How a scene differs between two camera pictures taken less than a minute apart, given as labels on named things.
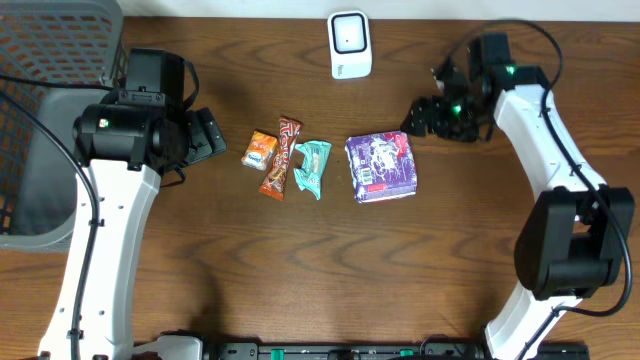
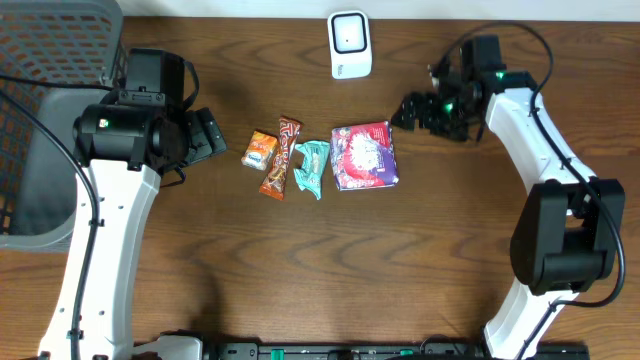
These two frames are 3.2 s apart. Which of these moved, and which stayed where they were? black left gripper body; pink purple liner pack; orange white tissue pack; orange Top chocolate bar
Moved: pink purple liner pack
Stayed: orange Top chocolate bar; orange white tissue pack; black left gripper body
